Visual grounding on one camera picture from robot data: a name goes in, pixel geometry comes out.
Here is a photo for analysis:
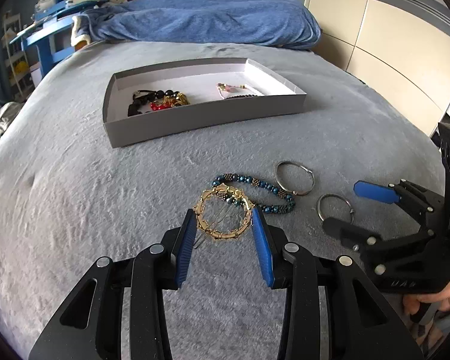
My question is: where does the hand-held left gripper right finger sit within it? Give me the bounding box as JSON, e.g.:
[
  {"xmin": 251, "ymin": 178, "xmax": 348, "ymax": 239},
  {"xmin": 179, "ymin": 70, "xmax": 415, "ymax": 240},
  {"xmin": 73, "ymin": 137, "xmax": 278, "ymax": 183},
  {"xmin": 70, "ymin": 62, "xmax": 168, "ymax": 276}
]
[{"xmin": 249, "ymin": 209, "xmax": 424, "ymax": 360}]

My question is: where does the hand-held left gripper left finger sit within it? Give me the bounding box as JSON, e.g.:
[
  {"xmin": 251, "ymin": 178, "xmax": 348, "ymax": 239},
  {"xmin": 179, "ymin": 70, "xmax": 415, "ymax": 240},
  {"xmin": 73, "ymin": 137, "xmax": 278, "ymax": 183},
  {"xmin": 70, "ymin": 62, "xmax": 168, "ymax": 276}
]
[{"xmin": 28, "ymin": 209, "xmax": 199, "ymax": 360}]

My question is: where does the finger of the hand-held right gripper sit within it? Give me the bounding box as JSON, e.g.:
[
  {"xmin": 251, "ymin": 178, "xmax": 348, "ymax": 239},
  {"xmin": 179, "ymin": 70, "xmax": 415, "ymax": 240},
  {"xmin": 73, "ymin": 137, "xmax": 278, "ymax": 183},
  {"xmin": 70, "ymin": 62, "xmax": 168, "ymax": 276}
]
[
  {"xmin": 353, "ymin": 180, "xmax": 436, "ymax": 226},
  {"xmin": 322, "ymin": 217, "xmax": 434, "ymax": 256}
]

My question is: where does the silver metal ring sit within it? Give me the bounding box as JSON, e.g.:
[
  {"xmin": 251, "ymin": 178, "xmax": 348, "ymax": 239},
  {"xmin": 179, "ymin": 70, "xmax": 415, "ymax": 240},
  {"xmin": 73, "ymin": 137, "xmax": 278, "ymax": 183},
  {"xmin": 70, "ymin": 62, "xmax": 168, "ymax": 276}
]
[
  {"xmin": 275, "ymin": 160, "xmax": 316, "ymax": 196},
  {"xmin": 317, "ymin": 194, "xmax": 355, "ymax": 221}
]

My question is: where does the round gold hair clip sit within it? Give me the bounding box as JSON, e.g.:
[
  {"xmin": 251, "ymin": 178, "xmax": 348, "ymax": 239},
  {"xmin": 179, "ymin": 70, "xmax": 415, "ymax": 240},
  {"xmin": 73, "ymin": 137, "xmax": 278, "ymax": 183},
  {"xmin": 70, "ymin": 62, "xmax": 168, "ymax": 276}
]
[{"xmin": 192, "ymin": 187, "xmax": 256, "ymax": 250}]

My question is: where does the blue bead bracelet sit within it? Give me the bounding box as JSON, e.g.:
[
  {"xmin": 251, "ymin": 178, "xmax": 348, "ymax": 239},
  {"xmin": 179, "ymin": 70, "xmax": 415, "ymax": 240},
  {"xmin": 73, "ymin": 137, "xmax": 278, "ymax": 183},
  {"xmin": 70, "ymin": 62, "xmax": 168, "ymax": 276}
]
[{"xmin": 211, "ymin": 173, "xmax": 297, "ymax": 213}]

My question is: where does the grey shallow cardboard tray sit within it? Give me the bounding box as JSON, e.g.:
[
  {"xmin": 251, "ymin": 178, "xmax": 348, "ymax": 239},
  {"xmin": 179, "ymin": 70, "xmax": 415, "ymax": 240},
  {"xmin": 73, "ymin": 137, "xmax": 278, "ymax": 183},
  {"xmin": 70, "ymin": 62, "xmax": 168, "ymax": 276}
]
[{"xmin": 102, "ymin": 57, "xmax": 308, "ymax": 149}]

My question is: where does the large black bead bracelet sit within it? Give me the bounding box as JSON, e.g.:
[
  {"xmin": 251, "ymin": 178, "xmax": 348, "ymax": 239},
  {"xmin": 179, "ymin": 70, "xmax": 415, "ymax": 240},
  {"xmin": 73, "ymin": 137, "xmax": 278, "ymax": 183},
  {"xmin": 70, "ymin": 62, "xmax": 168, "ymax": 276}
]
[{"xmin": 127, "ymin": 89, "xmax": 181, "ymax": 117}]

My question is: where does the gold chain bracelet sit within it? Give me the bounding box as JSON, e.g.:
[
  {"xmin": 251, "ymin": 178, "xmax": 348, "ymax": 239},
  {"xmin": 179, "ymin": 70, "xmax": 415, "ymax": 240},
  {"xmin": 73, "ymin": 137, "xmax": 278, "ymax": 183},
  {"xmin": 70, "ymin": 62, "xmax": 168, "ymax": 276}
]
[{"xmin": 163, "ymin": 94, "xmax": 190, "ymax": 106}]

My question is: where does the pink woven bracelet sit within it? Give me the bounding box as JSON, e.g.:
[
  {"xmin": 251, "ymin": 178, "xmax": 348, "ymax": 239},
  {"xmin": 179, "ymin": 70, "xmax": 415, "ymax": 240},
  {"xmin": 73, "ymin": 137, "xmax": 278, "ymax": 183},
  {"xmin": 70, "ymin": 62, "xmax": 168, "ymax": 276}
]
[{"xmin": 215, "ymin": 82, "xmax": 265, "ymax": 98}]

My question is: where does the person's right hand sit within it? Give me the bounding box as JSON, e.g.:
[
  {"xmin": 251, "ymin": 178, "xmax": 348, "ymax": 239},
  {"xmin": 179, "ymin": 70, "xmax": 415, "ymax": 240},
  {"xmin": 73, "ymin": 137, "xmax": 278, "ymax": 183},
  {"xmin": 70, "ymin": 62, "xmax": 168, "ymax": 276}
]
[{"xmin": 403, "ymin": 278, "xmax": 450, "ymax": 316}]

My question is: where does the beige wardrobe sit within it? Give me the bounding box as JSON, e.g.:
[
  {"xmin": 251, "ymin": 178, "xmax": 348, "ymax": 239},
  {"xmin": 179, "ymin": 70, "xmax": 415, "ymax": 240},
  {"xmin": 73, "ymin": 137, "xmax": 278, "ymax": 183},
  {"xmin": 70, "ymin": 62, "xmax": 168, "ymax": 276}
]
[{"xmin": 304, "ymin": 0, "xmax": 450, "ymax": 136}]

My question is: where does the white bag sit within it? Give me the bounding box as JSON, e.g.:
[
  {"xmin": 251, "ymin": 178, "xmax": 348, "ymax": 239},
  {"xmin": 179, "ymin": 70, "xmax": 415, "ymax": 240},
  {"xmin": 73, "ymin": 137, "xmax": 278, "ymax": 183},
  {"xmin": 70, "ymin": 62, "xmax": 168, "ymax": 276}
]
[{"xmin": 0, "ymin": 101, "xmax": 21, "ymax": 139}]

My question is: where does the blue fleece blanket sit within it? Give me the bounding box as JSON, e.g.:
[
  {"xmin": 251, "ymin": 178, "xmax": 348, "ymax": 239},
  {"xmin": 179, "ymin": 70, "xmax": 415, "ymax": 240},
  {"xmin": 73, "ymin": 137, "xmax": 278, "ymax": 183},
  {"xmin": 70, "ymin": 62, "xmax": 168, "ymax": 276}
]
[{"xmin": 71, "ymin": 0, "xmax": 321, "ymax": 50}]

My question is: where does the blue desk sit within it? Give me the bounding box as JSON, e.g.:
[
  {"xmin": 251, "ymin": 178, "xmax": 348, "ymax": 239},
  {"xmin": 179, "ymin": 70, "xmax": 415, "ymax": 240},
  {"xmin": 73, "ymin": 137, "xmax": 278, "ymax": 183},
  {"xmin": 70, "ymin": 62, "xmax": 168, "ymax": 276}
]
[{"xmin": 9, "ymin": 0, "xmax": 109, "ymax": 77}]

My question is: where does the white storage rack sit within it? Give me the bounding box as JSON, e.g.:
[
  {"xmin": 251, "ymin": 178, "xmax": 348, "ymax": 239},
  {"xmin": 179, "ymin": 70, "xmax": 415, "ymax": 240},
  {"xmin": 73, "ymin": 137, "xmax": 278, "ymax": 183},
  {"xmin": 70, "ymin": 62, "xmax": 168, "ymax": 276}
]
[{"xmin": 2, "ymin": 11, "xmax": 32, "ymax": 96}]

